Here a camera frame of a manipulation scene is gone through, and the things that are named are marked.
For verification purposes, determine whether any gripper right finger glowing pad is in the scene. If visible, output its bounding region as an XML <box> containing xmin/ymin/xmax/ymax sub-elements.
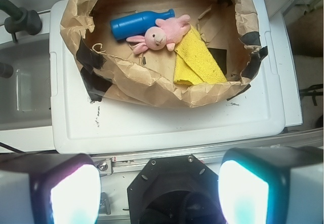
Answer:
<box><xmin>218</xmin><ymin>146</ymin><xmax>323</xmax><ymax>223</ymax></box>

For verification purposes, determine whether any blue plastic bottle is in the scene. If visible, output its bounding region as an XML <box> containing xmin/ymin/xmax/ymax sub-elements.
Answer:
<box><xmin>110</xmin><ymin>9</ymin><xmax>175</xmax><ymax>41</ymax></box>

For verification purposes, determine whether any aluminium extrusion rail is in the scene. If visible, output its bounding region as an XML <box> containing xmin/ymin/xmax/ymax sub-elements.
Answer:
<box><xmin>91</xmin><ymin>128</ymin><xmax>323</xmax><ymax>175</ymax></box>

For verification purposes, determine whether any crumpled brown paper bag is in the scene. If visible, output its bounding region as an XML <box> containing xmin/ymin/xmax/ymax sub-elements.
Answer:
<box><xmin>60</xmin><ymin>0</ymin><xmax>268</xmax><ymax>108</ymax></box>

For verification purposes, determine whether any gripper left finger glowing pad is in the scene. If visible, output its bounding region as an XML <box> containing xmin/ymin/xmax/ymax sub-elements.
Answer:
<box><xmin>1</xmin><ymin>154</ymin><xmax>101</xmax><ymax>223</ymax></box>

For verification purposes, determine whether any yellow terry cloth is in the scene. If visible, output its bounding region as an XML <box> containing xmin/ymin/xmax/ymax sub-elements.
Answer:
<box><xmin>174</xmin><ymin>27</ymin><xmax>227</xmax><ymax>86</ymax></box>

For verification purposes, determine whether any pink plush bunny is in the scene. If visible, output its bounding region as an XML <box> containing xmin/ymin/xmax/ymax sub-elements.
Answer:
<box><xmin>126</xmin><ymin>14</ymin><xmax>191</xmax><ymax>55</ymax></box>

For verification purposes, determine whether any white plastic bin lid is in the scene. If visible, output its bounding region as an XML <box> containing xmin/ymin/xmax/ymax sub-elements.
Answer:
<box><xmin>49</xmin><ymin>0</ymin><xmax>287</xmax><ymax>155</ymax></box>

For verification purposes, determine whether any clear plastic container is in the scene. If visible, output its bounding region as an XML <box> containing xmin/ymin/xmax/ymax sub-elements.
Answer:
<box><xmin>15</xmin><ymin>68</ymin><xmax>51</xmax><ymax>112</ymax></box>

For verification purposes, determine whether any black octagonal mount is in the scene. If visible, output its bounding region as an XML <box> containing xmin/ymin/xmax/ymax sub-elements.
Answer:
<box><xmin>127</xmin><ymin>155</ymin><xmax>226</xmax><ymax>223</ymax></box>

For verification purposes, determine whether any black cable bundle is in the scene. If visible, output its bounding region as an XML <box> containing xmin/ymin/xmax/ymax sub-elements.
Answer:
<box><xmin>298</xmin><ymin>83</ymin><xmax>324</xmax><ymax>106</ymax></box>

